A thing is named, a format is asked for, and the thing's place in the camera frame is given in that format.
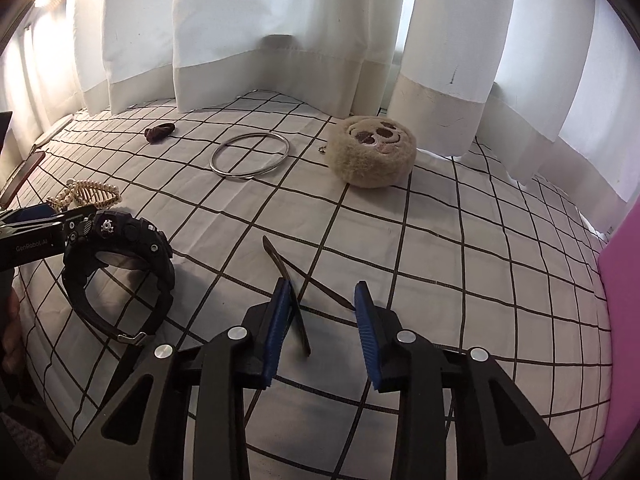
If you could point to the pearl hair claw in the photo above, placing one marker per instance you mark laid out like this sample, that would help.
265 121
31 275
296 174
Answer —
102 195

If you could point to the white curtain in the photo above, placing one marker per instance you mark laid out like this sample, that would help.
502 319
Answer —
250 35

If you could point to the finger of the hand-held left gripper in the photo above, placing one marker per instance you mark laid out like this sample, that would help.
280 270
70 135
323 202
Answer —
30 212
55 224

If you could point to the person's left hand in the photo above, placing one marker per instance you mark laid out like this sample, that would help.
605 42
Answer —
10 330

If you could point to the black wristwatch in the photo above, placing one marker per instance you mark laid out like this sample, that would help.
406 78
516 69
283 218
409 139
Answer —
130 232

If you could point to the white checked tablecloth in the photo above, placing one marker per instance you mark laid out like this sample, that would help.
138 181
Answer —
450 260

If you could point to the brown flat case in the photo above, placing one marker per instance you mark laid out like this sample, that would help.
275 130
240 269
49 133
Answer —
25 172

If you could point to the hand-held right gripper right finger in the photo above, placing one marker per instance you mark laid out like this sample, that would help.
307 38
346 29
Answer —
367 345

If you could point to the purple plastic basin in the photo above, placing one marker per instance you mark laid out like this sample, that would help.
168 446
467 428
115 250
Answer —
620 310

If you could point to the beige round plush pouch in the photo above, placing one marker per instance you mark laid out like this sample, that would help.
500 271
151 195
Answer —
370 160

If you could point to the silver bangle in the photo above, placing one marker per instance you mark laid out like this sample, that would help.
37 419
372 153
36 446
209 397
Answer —
212 159

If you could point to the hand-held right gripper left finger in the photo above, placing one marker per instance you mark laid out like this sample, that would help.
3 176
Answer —
277 330

